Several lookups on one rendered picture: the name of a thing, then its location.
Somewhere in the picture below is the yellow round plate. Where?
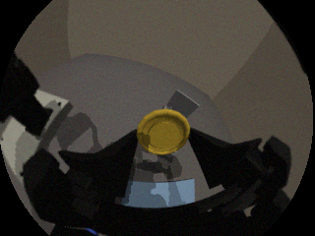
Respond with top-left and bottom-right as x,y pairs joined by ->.
137,109 -> 190,156

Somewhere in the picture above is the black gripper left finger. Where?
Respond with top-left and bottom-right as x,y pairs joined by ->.
58,130 -> 138,198

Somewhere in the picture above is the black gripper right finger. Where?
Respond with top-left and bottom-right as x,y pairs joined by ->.
188,127 -> 263,189

